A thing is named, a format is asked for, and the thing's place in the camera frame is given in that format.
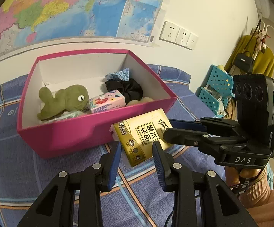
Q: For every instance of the yellow tissue pack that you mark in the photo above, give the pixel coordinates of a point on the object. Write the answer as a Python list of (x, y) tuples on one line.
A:
[(146, 132)]

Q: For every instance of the colourful wall map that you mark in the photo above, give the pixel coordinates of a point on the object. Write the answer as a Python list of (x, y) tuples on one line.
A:
[(56, 9)]

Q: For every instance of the hanging plush doll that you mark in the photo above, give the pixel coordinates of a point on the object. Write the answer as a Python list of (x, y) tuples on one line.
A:
[(261, 40)]

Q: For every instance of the clear plastic bag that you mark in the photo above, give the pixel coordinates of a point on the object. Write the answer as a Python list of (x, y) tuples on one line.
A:
[(220, 105)]

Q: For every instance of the white wall switch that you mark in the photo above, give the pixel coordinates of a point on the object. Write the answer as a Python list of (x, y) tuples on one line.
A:
[(192, 41)]

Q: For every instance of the green plush toy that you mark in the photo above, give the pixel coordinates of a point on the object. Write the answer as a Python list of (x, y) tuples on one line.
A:
[(66, 99)]

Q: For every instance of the black handbag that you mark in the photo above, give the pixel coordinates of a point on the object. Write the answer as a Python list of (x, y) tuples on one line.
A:
[(243, 61)]

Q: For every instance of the white coat rack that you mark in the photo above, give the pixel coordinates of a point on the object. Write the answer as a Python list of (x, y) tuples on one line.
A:
[(262, 26)]

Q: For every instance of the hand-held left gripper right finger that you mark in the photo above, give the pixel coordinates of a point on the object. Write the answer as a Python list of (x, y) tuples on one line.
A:
[(159, 165)]

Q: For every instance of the floral tissue pack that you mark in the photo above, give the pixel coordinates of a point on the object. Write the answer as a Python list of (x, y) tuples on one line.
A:
[(106, 101)]

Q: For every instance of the person's right hand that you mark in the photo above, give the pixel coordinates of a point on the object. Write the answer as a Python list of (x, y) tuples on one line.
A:
[(231, 175)]

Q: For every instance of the black scrunchie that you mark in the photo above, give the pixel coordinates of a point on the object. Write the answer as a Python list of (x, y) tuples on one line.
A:
[(132, 89)]

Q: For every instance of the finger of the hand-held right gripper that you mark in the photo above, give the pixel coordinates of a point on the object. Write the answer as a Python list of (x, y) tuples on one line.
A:
[(186, 124), (181, 136)]

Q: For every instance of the white plastic packet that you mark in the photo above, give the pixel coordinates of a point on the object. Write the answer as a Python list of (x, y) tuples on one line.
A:
[(70, 115)]

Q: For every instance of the person's right forearm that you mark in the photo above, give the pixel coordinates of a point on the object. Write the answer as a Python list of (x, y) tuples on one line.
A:
[(269, 201)]

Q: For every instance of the white wall socket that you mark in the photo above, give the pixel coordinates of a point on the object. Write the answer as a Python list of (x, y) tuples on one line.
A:
[(170, 32), (183, 37)]

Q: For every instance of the blue gingham scrunchie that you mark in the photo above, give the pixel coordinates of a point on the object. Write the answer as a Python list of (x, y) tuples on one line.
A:
[(120, 74)]

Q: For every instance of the mustard yellow coat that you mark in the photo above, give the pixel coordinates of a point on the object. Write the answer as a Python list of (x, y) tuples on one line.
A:
[(264, 63)]

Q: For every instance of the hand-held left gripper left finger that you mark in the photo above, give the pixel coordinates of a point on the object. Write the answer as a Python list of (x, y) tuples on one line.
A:
[(114, 165)]

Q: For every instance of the beige plush bear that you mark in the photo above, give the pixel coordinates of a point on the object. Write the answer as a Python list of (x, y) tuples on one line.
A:
[(141, 100)]

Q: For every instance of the pink cardboard box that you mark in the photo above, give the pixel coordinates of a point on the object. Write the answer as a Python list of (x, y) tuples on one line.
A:
[(80, 137)]

